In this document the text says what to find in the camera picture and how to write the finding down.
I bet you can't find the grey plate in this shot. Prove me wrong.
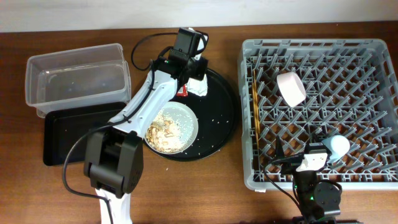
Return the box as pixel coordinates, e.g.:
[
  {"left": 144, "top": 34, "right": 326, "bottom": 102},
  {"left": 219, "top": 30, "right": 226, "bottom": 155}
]
[{"left": 143, "top": 101, "right": 200, "bottom": 155}]

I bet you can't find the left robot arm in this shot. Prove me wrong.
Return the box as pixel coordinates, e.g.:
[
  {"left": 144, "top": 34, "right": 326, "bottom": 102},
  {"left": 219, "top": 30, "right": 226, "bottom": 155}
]
[{"left": 83, "top": 52, "right": 208, "bottom": 223}]

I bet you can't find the black rectangular tray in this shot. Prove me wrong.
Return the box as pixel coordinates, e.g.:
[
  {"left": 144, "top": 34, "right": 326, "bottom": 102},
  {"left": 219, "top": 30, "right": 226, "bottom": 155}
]
[{"left": 43, "top": 102, "right": 126, "bottom": 166}]

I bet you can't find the black round tray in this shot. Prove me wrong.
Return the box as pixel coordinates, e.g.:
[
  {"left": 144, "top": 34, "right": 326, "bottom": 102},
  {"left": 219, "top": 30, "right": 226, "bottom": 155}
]
[{"left": 158, "top": 68, "right": 240, "bottom": 162}]

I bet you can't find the white tissue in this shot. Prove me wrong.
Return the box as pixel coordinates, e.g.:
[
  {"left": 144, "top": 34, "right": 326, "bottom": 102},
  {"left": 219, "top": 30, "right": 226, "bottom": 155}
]
[{"left": 186, "top": 75, "right": 208, "bottom": 96}]

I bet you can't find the red snack wrapper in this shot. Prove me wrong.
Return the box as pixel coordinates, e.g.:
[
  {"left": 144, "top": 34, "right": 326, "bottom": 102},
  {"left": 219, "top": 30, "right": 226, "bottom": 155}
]
[{"left": 176, "top": 85, "right": 188, "bottom": 97}]

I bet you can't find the clear plastic bin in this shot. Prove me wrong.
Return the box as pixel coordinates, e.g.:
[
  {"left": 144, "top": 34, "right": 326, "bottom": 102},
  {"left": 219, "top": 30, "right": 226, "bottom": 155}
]
[{"left": 25, "top": 43, "right": 131, "bottom": 118}]

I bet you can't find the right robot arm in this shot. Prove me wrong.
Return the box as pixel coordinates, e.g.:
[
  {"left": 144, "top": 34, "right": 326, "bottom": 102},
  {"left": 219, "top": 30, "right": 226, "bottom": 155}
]
[{"left": 271, "top": 137, "right": 342, "bottom": 223}]

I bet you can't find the peanut shells pile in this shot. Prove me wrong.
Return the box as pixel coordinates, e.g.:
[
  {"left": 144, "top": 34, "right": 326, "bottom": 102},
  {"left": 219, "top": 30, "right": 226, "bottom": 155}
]
[{"left": 146, "top": 119, "right": 174, "bottom": 145}]

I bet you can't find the grey dishwasher rack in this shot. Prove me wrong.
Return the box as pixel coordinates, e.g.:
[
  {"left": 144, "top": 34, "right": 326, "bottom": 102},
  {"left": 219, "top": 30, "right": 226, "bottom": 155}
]
[{"left": 238, "top": 39, "right": 397, "bottom": 192}]

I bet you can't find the rice pile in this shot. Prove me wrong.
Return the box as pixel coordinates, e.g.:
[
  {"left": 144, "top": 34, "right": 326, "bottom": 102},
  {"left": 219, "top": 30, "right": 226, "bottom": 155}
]
[{"left": 147, "top": 108, "right": 195, "bottom": 154}]

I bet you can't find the light blue cup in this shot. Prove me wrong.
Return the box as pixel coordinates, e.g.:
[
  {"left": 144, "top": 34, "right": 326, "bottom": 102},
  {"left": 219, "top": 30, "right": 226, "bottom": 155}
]
[{"left": 322, "top": 135, "right": 351, "bottom": 164}]

